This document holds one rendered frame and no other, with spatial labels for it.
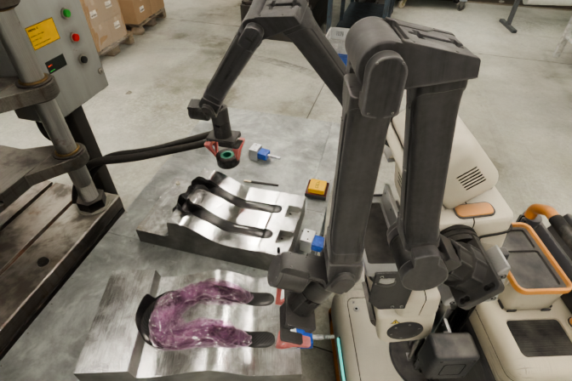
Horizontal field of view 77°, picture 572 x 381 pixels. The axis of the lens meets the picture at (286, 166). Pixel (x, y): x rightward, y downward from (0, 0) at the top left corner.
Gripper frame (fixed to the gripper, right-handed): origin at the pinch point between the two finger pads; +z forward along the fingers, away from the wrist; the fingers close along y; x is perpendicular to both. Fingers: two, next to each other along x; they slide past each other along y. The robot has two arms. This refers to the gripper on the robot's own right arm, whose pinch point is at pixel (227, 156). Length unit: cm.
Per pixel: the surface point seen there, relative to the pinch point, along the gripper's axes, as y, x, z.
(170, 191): 18.8, 11.4, 10.6
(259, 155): -3.1, -20.7, 14.3
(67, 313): 26, 58, 16
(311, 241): -34.3, 18.4, 13.8
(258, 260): -20.5, 29.2, 14.2
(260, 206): -15.3, 10.9, 10.2
